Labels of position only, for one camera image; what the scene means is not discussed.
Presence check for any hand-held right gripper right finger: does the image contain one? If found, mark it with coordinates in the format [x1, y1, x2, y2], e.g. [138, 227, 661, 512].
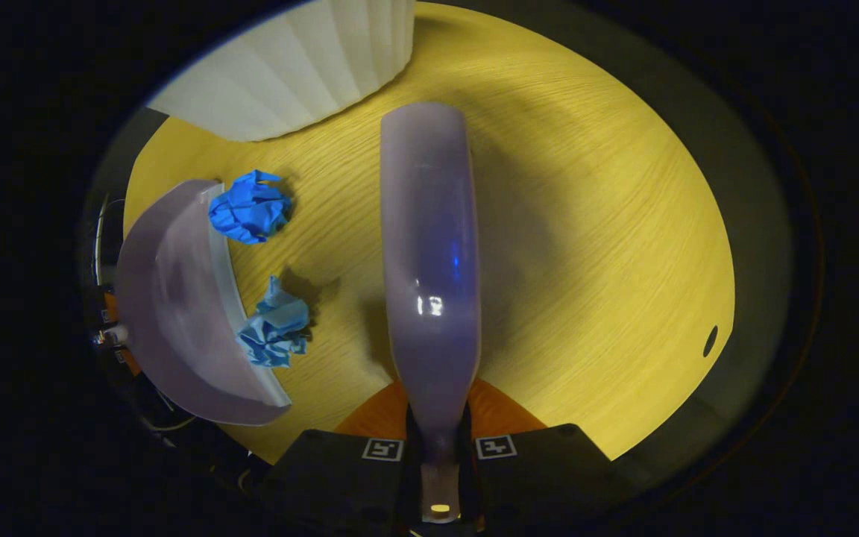
[462, 377, 629, 537]

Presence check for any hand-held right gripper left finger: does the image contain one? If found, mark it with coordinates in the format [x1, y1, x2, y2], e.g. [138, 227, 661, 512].
[259, 379, 420, 537]

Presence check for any lilac dustpan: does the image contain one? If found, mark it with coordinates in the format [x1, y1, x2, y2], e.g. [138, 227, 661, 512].
[114, 179, 293, 427]

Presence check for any light blue paper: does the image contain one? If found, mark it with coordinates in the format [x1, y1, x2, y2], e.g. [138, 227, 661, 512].
[236, 275, 312, 369]

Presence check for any dark blue paper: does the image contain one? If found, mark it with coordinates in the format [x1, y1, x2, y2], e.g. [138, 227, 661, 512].
[208, 169, 293, 245]

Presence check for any white ribbed garbage bin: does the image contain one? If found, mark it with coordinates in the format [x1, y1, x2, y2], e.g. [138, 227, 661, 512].
[147, 0, 416, 143]

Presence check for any wooden desktop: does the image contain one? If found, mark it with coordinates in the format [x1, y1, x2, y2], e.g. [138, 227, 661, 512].
[122, 1, 737, 466]

